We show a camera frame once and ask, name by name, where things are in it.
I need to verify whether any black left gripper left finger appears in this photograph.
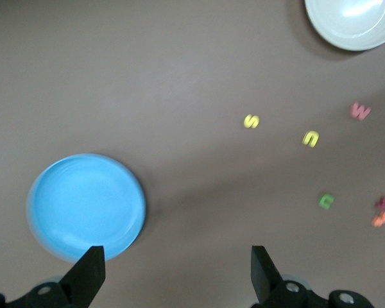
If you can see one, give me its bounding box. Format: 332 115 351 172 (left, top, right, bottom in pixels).
0 245 106 308

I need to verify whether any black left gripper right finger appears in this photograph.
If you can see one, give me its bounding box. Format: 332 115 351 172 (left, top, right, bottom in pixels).
250 245 373 308

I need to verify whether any green foam letter n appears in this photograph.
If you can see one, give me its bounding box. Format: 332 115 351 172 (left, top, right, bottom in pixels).
318 192 336 210

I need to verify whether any yellow foam letter u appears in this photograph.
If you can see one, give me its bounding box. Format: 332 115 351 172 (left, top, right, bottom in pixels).
302 130 320 148

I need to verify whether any yellow foam letter s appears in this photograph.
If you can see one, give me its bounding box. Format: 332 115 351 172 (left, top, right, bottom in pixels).
243 114 261 130

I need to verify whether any blue plate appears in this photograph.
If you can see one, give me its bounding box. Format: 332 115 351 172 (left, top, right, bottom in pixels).
25 153 148 262

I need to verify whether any orange foam letter t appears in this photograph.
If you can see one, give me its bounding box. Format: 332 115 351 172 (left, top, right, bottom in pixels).
371 210 385 228

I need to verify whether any pink foam letter w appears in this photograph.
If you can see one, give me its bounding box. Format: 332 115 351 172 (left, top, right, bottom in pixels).
350 102 372 121

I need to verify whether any white plate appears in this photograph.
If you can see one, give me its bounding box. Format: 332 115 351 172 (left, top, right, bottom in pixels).
304 0 385 52

